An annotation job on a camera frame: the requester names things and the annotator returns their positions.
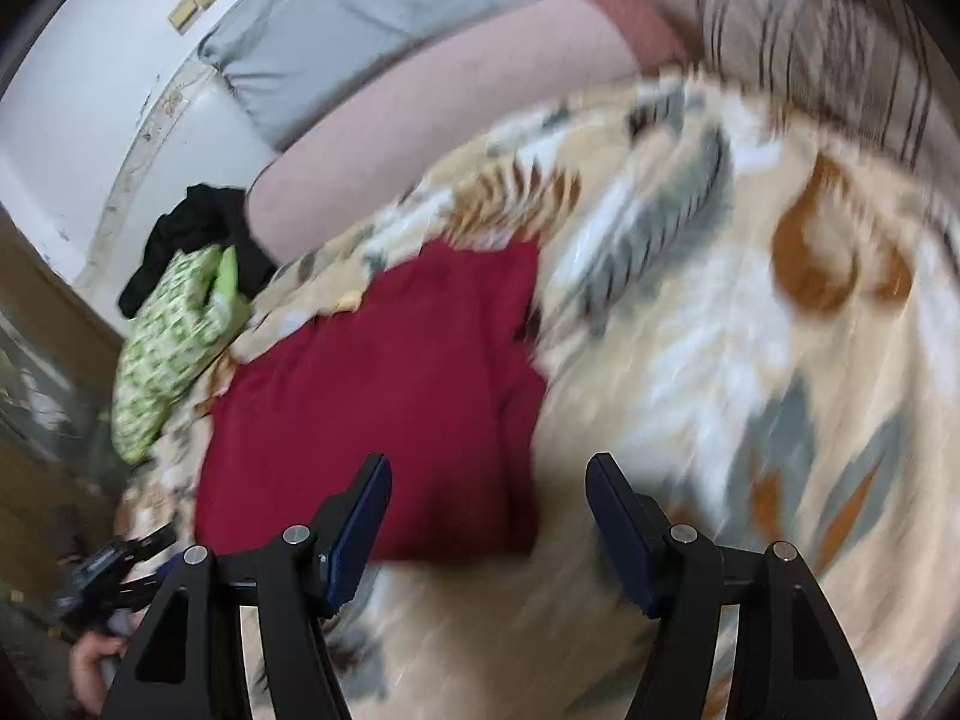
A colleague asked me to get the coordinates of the person's left hand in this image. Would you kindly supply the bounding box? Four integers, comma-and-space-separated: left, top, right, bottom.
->
68, 631, 127, 717

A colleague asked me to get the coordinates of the striped beige bedding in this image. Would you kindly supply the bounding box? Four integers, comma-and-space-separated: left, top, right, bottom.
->
698, 0, 958, 184

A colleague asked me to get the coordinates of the green white patterned cloth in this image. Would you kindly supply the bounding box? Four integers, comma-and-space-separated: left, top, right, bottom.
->
110, 245, 249, 465

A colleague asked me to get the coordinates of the black garment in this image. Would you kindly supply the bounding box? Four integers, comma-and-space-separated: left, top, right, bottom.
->
117, 184, 277, 319

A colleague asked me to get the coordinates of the grey pillow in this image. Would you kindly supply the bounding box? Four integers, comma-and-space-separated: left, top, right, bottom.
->
197, 0, 529, 149

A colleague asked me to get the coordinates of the dark red fleece garment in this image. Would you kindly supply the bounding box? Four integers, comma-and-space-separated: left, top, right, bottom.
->
194, 242, 545, 564

